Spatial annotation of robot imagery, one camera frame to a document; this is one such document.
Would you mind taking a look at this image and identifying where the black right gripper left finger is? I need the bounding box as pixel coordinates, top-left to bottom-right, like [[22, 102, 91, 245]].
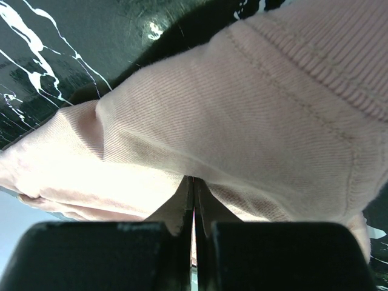
[[1, 176, 193, 290]]

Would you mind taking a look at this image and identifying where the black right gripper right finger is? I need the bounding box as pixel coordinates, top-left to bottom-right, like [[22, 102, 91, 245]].
[[193, 178, 376, 291]]

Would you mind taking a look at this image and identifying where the pink printed t-shirt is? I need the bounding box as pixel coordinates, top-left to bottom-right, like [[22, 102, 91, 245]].
[[1, 1, 387, 258]]

